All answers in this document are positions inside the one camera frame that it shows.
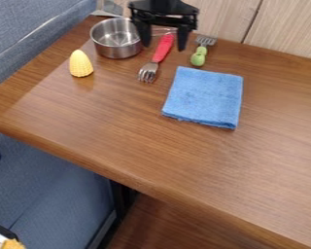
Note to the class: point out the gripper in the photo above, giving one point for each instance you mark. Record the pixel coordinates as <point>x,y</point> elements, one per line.
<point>163,10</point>

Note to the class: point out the blue cloth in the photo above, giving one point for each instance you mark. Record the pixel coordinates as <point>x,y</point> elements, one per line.
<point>204,96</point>

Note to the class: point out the silver pot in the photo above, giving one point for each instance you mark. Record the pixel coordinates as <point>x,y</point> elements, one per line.
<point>115,38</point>

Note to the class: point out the yellow toy corn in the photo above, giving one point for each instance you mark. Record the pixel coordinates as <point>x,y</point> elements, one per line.
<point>80,63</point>

